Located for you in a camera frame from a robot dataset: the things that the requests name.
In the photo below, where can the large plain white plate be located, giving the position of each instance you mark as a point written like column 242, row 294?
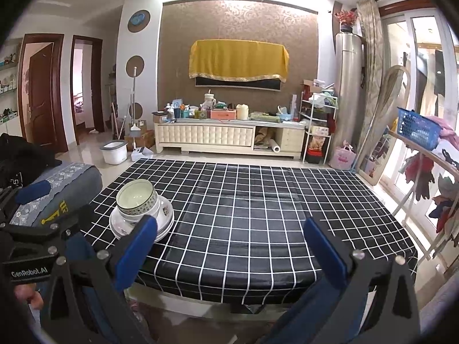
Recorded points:
column 162, row 235

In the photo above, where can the cream TV cabinet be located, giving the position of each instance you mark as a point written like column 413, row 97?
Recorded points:
column 204, row 136

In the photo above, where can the red hanging clothes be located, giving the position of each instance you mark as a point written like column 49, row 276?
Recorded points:
column 421, row 175

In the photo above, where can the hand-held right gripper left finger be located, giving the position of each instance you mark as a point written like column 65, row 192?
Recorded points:
column 138, row 249

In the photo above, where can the wall shelf with ornaments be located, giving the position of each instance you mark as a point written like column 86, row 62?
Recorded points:
column 9, row 86

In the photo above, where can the grey printed seat cover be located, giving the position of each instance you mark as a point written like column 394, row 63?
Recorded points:
column 71, row 182

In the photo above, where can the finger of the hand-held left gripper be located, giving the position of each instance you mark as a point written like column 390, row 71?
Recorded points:
column 77, row 220
column 32, row 190

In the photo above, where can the black cloth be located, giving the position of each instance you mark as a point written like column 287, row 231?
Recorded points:
column 25, row 154

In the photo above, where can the green folded cloth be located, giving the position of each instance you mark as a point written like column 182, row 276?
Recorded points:
column 263, row 117

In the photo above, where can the white mop bucket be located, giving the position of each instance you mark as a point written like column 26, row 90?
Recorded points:
column 114, row 154

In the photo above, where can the brown wooden door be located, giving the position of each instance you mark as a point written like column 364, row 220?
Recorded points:
column 39, row 89

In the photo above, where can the white tumbler with straw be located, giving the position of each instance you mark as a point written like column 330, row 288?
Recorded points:
column 209, row 101

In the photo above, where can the person's left hand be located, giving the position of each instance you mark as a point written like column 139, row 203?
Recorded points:
column 30, row 294

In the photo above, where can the cream cylinder jar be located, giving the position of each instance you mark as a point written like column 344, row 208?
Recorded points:
column 242, row 112

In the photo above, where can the light blue plastic bowl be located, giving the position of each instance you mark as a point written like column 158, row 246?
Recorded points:
column 284, row 117

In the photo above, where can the clothes drying rack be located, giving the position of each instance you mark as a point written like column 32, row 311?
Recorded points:
column 412, row 143

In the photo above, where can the green patterned bowl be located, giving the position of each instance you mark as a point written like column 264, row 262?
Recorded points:
column 136, row 193

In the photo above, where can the glass sliding door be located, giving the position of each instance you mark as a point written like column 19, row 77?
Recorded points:
column 394, row 43

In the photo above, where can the pink storage box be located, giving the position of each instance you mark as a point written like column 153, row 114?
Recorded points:
column 223, row 114

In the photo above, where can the red artificial flowers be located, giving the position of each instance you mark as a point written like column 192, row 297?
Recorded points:
column 346, row 18

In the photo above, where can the brown round wall disc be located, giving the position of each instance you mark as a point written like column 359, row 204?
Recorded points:
column 138, row 65
column 138, row 109

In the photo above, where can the white mop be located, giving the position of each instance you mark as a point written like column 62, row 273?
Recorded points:
column 134, row 96

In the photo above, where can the blue round wall plate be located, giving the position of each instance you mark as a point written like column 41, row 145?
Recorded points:
column 139, row 19

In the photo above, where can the brown door frame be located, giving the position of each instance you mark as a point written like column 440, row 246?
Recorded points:
column 97, row 86

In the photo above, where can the yellow cloth cover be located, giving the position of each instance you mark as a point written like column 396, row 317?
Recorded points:
column 238, row 57

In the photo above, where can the white plate pink flowers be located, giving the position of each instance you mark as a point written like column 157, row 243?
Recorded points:
column 170, row 223

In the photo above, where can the black television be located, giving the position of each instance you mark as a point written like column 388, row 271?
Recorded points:
column 236, row 84

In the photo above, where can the cardboard box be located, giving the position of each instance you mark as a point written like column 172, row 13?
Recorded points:
column 147, row 138

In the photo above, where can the white paper roll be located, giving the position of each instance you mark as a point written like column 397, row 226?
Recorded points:
column 274, row 146

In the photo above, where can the white metal shelf rack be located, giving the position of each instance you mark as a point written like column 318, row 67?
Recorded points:
column 317, row 129

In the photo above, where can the black checked tablecloth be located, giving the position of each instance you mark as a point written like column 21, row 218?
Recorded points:
column 251, row 193

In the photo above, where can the beige patterned curtain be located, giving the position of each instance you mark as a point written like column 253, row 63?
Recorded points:
column 371, row 61

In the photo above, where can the small white plate green print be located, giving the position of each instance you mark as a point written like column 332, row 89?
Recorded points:
column 166, row 210

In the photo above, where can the silver standing air conditioner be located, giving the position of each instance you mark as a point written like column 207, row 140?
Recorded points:
column 349, row 89

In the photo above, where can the blue plastic basket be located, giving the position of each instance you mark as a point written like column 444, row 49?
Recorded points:
column 417, row 129

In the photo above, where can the cream white bowl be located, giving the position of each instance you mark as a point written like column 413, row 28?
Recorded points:
column 122, row 218

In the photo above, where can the white bowl blue red pattern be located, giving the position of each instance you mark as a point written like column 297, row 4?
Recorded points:
column 125, row 223

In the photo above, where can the white dustpan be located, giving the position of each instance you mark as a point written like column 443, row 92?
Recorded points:
column 141, row 154

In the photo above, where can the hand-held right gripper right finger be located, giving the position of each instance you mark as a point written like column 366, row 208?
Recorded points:
column 326, row 251

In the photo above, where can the pink bag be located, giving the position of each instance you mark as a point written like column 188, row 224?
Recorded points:
column 342, row 157

